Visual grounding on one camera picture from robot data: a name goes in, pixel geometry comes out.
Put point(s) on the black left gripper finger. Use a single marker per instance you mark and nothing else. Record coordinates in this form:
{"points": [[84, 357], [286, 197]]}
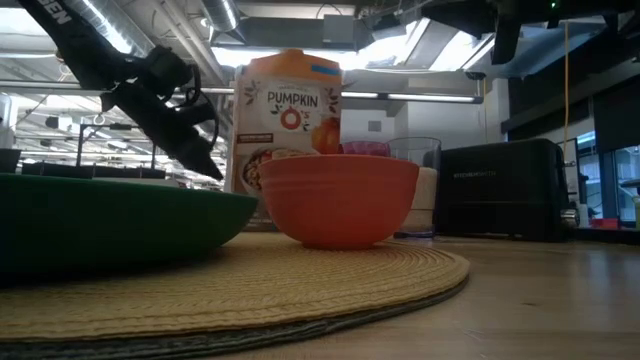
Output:
{"points": [[202, 160]]}

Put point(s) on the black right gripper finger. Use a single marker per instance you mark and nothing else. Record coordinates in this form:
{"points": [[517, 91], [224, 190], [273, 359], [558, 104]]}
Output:
{"points": [[460, 15]]}

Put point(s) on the pumpkin cereal box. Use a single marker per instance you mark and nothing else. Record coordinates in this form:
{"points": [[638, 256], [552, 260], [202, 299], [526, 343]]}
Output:
{"points": [[285, 110]]}

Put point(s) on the green plate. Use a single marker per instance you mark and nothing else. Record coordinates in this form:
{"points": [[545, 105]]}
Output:
{"points": [[115, 225]]}

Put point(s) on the orange bowl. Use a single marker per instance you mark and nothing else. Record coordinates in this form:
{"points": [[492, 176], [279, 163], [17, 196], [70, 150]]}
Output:
{"points": [[340, 200]]}

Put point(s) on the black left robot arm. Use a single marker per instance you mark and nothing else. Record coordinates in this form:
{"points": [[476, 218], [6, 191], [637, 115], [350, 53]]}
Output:
{"points": [[75, 45]]}

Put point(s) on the fluorescent light tube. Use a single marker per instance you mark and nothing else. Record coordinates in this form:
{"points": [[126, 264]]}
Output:
{"points": [[425, 97]]}

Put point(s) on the yellow woven round placemat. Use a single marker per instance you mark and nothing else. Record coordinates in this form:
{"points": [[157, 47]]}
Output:
{"points": [[280, 285]]}

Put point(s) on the pink translucent cup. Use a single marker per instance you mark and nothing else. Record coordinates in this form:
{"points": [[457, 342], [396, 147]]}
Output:
{"points": [[365, 148]]}

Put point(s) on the black toaster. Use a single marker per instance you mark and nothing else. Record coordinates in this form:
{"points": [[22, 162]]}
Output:
{"points": [[500, 195]]}

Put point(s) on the clear glass of milk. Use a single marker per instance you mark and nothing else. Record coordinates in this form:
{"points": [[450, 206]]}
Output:
{"points": [[426, 200]]}

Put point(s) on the ceiling security camera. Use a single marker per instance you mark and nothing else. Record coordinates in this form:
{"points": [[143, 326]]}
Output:
{"points": [[475, 75]]}

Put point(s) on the silver ceiling duct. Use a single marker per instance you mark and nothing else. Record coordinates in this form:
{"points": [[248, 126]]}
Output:
{"points": [[220, 15]]}

